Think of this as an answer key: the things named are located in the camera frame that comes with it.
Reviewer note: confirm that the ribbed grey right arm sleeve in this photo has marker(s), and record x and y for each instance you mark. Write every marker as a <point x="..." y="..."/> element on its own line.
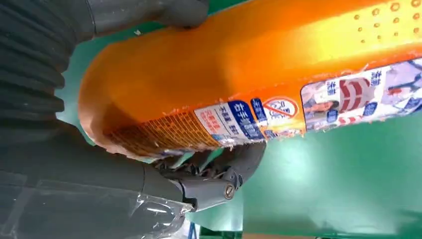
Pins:
<point x="29" y="59"/>

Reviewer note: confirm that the clear plastic film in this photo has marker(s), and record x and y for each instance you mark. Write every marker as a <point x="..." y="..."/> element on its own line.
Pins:
<point x="132" y="217"/>

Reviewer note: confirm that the green table mat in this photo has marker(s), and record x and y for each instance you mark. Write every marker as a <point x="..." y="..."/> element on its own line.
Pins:
<point x="329" y="181"/>

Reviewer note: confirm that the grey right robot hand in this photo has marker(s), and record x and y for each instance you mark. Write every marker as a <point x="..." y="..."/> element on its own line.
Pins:
<point x="82" y="184"/>

